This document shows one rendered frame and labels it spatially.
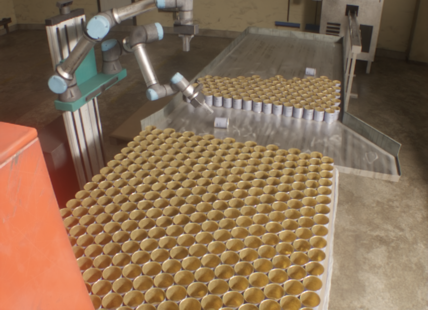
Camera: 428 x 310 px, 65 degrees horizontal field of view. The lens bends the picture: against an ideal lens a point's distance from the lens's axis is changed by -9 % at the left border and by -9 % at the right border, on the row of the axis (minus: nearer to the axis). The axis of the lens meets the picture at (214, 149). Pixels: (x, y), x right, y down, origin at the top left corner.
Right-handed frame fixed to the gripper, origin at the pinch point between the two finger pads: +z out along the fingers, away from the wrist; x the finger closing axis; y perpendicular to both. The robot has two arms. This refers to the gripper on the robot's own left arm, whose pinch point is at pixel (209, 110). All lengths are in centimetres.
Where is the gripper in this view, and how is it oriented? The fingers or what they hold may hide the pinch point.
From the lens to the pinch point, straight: 230.9
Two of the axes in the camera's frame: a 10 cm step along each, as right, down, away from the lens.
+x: -1.7, 5.2, -8.4
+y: -7.0, 5.4, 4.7
